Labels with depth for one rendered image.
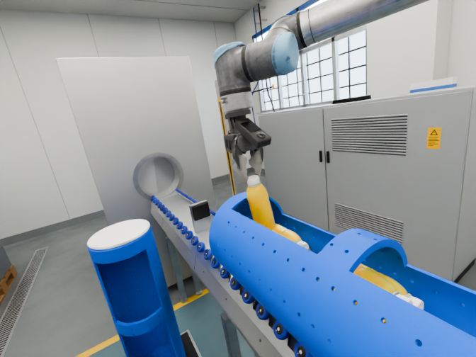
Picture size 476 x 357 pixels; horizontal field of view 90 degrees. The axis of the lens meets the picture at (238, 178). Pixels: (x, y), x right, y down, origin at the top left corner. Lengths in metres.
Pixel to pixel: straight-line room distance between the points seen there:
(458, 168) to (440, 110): 0.39
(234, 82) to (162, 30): 4.81
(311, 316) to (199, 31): 5.53
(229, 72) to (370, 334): 0.61
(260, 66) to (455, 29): 2.90
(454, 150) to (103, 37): 4.96
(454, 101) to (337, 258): 1.67
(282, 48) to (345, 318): 0.55
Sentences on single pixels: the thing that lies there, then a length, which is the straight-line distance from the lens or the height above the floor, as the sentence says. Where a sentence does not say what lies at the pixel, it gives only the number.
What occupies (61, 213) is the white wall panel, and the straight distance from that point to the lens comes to 5.14.
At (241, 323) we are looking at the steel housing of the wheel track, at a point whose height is 0.86.
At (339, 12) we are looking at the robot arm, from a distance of 0.73.
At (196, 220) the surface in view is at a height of 1.00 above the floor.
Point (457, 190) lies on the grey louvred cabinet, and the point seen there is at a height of 0.80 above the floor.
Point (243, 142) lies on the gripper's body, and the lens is 0.68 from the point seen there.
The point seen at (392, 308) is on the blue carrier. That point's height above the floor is 1.21.
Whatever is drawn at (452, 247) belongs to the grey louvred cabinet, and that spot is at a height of 0.38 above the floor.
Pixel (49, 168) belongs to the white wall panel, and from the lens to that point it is 5.01.
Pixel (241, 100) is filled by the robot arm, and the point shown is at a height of 1.53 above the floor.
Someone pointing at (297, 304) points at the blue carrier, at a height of 1.14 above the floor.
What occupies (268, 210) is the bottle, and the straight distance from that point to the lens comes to 0.74.
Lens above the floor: 1.50
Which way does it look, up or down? 15 degrees down
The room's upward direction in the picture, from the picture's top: 9 degrees counter-clockwise
